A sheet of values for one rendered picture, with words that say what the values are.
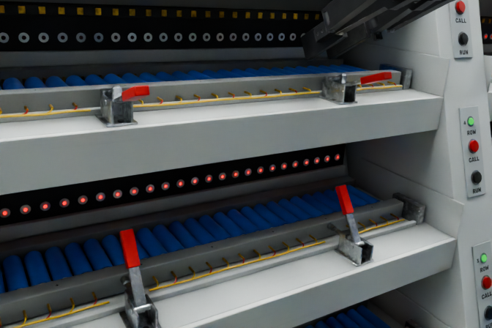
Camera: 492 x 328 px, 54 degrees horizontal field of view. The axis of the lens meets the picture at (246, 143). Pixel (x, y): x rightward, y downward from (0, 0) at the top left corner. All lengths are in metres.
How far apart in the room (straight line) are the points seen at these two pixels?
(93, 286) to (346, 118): 0.32
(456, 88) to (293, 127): 0.27
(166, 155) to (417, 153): 0.39
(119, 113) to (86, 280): 0.17
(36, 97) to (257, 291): 0.29
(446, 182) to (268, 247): 0.26
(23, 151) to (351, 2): 0.32
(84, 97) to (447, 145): 0.46
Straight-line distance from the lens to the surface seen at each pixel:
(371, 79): 0.54
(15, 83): 0.53
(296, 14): 0.74
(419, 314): 0.79
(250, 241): 0.57
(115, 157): 0.44
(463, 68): 0.73
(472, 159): 0.73
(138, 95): 0.38
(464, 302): 0.74
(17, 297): 0.50
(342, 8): 0.50
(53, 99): 0.47
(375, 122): 0.60
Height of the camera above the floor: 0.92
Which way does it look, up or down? 2 degrees down
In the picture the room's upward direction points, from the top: 6 degrees counter-clockwise
